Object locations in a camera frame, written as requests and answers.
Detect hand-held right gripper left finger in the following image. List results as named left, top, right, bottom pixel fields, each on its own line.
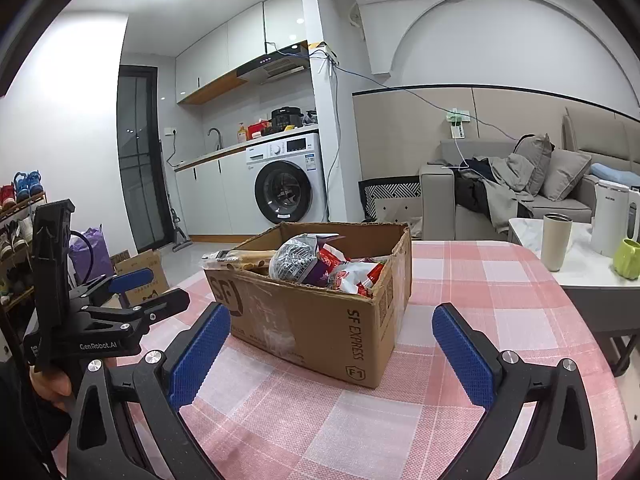
left=67, top=302, right=233, bottom=480

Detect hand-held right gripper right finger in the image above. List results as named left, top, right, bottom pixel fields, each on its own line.
left=431, top=302, right=598, bottom=480

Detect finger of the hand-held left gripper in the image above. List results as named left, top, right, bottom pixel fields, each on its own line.
left=70, top=267, right=155, bottom=308
left=82, top=287, right=191, bottom=333

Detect clear cookie packet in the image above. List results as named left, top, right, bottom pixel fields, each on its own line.
left=202, top=247, right=278, bottom=273

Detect brown cardboard box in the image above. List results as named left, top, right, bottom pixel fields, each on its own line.
left=202, top=221, right=413, bottom=390

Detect purple snack packet green label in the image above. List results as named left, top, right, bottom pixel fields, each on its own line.
left=269, top=233, right=346, bottom=288

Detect white snack packet red edge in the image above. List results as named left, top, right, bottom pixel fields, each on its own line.
left=332, top=259, right=386, bottom=295

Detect large red snack packet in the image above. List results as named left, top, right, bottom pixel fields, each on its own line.
left=317, top=241, right=351, bottom=273

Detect person's left forearm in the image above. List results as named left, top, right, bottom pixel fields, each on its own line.
left=0, top=360, right=71, bottom=480

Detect person's left hand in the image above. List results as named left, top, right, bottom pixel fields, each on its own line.
left=29, top=360, right=76, bottom=411

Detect small cardboard floor box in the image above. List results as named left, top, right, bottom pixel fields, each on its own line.
left=111, top=250, right=169, bottom=306

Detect purple plastic bag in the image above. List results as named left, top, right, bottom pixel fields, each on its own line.
left=69, top=226, right=115, bottom=286

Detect shoe rack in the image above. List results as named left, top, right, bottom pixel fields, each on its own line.
left=0, top=170, right=48, bottom=311

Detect floor mop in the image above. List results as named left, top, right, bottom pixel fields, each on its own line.
left=167, top=207, right=193, bottom=253

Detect pink plaid tablecloth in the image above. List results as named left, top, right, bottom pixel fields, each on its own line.
left=110, top=240, right=633, bottom=480

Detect white kitchen base cabinets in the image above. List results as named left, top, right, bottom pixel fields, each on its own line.
left=174, top=152, right=256, bottom=241

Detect dark glass door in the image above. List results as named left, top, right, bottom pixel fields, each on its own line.
left=116, top=64, right=173, bottom=256

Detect beige tumbler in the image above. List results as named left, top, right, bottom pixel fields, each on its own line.
left=541, top=213, right=573, bottom=272

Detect grey sofa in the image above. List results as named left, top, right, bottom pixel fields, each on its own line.
left=419, top=107, right=640, bottom=241

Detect white washing machine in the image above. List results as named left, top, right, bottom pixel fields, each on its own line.
left=245, top=132, right=328, bottom=225

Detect black clothing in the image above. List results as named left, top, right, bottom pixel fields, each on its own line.
left=454, top=157, right=493, bottom=211

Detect grey coat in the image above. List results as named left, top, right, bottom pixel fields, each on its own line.
left=470, top=155, right=536, bottom=233

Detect green mug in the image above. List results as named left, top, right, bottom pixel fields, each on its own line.
left=612, top=238, right=640, bottom=281

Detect white electric kettle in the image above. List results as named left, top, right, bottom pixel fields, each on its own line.
left=591, top=180, right=640, bottom=257

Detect light grey pillow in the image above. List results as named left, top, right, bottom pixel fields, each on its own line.
left=542, top=149, right=592, bottom=202

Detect dark grey pillow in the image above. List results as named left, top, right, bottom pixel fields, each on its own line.
left=512, top=133, right=553, bottom=196

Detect black rice cooker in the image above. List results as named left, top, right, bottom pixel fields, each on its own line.
left=271, top=106, right=303, bottom=132

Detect light blue towel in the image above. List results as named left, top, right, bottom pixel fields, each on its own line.
left=590, top=162, right=640, bottom=188

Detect black range hood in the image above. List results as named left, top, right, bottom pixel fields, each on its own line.
left=235, top=40, right=310, bottom=85

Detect white router box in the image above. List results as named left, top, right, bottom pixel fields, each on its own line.
left=307, top=41, right=341, bottom=66

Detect white wall power strip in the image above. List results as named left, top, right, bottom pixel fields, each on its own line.
left=446, top=107, right=471, bottom=139

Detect white wall cabinets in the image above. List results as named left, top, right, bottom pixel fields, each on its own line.
left=175, top=0, right=307, bottom=106

